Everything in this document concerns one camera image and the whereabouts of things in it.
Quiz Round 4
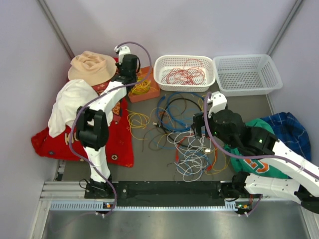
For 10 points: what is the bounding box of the white oval perforated basket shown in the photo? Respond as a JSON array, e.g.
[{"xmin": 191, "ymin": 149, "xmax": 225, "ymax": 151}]
[{"xmin": 154, "ymin": 55, "xmax": 216, "ymax": 93}]

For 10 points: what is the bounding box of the orange square box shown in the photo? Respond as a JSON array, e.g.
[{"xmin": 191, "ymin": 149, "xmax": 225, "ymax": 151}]
[{"xmin": 128, "ymin": 66, "xmax": 160, "ymax": 103}]

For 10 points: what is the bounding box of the red patterned cloth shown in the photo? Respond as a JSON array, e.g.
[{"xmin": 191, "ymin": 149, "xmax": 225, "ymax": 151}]
[{"xmin": 31, "ymin": 57, "xmax": 135, "ymax": 169}]

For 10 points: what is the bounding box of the thin red orange wire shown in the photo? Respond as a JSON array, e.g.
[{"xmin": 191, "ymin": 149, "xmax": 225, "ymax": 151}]
[{"xmin": 160, "ymin": 66, "xmax": 197, "ymax": 86}]

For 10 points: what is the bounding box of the black cable loop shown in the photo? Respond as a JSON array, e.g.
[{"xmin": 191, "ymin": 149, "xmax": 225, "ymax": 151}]
[{"xmin": 154, "ymin": 97, "xmax": 205, "ymax": 147}]

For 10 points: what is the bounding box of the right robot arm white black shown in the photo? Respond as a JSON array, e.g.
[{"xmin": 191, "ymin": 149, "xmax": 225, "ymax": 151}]
[{"xmin": 191, "ymin": 110, "xmax": 319, "ymax": 214}]

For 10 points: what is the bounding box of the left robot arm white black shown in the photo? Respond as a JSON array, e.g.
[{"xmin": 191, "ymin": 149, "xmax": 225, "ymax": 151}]
[{"xmin": 76, "ymin": 54, "xmax": 140, "ymax": 199}]

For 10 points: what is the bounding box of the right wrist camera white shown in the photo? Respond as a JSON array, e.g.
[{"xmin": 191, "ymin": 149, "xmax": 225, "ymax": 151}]
[{"xmin": 207, "ymin": 91, "xmax": 227, "ymax": 118}]

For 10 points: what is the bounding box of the white rectangular mesh basket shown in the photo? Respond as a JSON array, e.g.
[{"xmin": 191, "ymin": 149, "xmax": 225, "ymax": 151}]
[{"xmin": 213, "ymin": 54, "xmax": 283, "ymax": 97}]

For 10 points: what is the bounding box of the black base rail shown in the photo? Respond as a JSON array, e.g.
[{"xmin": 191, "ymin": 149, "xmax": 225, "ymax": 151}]
[{"xmin": 80, "ymin": 180, "xmax": 250, "ymax": 207}]

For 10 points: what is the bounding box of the orange yellow thin wire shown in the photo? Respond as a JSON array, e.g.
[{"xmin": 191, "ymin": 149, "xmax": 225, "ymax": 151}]
[{"xmin": 126, "ymin": 109, "xmax": 150, "ymax": 141}]

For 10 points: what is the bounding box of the dark red thin wire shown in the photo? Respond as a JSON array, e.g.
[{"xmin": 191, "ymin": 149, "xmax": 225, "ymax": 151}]
[{"xmin": 183, "ymin": 58, "xmax": 206, "ymax": 85}]

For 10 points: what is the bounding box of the thick blue ethernet cable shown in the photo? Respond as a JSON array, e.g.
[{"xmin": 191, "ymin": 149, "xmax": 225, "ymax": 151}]
[{"xmin": 156, "ymin": 91, "xmax": 209, "ymax": 131}]

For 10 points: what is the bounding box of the blue plaid cloth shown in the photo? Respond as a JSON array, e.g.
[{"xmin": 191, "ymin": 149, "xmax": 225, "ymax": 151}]
[{"xmin": 262, "ymin": 112, "xmax": 312, "ymax": 161}]

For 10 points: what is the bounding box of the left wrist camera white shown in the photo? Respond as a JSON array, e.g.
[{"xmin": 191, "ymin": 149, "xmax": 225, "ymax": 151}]
[{"xmin": 114, "ymin": 45, "xmax": 131, "ymax": 64}]

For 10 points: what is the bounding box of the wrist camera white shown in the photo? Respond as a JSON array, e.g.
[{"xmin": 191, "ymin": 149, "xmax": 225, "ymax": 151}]
[
  {"xmin": 207, "ymin": 91, "xmax": 227, "ymax": 118},
  {"xmin": 114, "ymin": 45, "xmax": 131, "ymax": 64}
]

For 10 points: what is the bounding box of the red ethernet cable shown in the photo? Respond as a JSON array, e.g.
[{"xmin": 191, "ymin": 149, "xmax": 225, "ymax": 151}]
[{"xmin": 174, "ymin": 134, "xmax": 219, "ymax": 172}]

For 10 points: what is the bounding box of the thin blue wire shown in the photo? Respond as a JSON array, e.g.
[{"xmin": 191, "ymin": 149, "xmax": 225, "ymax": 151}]
[{"xmin": 149, "ymin": 107, "xmax": 215, "ymax": 175}]

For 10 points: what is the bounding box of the beige bucket hat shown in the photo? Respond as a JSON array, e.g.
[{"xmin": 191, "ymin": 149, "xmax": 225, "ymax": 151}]
[{"xmin": 67, "ymin": 51, "xmax": 117, "ymax": 86}]

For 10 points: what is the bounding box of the green shirt orange logo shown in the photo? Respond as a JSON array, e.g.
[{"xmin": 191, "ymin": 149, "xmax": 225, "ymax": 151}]
[{"xmin": 230, "ymin": 119, "xmax": 289, "ymax": 179}]

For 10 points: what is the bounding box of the yellow green wire coil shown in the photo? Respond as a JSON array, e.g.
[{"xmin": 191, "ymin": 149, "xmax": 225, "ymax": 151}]
[{"xmin": 131, "ymin": 78, "xmax": 153, "ymax": 96}]

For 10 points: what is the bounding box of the white t-shirt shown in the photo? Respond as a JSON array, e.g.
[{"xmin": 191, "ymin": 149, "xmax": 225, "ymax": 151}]
[{"xmin": 48, "ymin": 79, "xmax": 109, "ymax": 138}]

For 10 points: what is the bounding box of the bright yellow cable coil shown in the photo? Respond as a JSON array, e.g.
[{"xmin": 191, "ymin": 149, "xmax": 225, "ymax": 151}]
[{"xmin": 131, "ymin": 77, "xmax": 158, "ymax": 96}]

